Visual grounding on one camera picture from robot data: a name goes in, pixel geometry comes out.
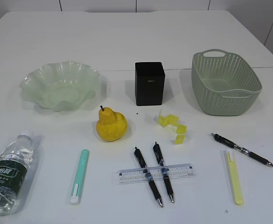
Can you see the yellow waste paper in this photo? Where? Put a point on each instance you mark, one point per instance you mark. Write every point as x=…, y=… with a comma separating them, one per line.
x=167, y=117

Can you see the green wavy glass plate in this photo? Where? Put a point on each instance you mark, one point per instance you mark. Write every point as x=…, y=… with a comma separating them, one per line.
x=64, y=86

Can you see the black gel pen right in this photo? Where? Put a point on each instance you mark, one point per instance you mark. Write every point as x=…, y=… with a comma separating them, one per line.
x=243, y=150

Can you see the black gel pen middle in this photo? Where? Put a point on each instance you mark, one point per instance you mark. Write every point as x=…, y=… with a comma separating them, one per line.
x=166, y=179

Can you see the black square pen holder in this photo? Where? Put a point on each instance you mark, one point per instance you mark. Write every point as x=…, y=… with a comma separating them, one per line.
x=149, y=83

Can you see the clear plastic ruler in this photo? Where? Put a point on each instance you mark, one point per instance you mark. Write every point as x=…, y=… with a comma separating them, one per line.
x=127, y=176

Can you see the clear water bottle green label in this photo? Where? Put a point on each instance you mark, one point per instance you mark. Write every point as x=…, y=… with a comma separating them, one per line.
x=14, y=164

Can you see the teal pen in sleeve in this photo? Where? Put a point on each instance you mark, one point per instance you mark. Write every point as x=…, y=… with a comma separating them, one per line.
x=79, y=178

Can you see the black gel pen left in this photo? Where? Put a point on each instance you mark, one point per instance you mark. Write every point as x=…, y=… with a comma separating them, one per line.
x=148, y=176

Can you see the black gel pen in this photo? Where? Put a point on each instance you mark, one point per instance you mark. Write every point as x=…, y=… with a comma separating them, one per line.
x=166, y=179
x=243, y=150
x=148, y=176

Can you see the yellow pear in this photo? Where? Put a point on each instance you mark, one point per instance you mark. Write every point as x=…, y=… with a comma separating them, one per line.
x=111, y=125

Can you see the green plastic woven basket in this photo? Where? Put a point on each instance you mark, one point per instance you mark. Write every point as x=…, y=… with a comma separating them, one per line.
x=224, y=85

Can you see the yellow pen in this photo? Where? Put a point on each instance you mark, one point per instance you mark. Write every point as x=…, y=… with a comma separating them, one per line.
x=234, y=178

